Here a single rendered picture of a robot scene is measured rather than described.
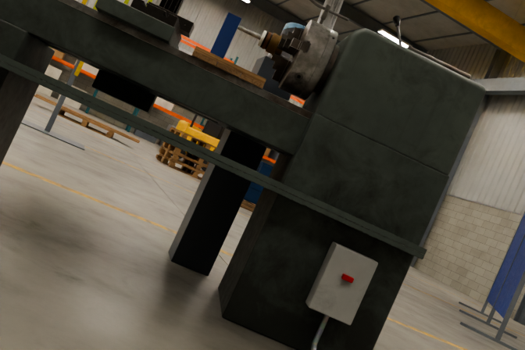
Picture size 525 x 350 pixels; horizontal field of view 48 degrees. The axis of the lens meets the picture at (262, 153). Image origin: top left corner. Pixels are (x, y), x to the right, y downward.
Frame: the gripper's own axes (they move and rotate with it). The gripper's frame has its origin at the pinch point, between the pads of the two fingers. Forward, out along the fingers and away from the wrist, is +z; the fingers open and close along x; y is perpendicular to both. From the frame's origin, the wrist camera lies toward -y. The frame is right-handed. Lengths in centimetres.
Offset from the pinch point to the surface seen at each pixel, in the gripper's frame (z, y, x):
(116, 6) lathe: 39, 65, -5
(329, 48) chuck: 15.4, -14.7, -6.4
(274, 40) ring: 16.6, 6.1, -17.9
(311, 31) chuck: 11.7, -5.4, -7.0
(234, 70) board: 40.0, 15.7, -9.8
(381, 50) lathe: 10.7, -32.8, 2.2
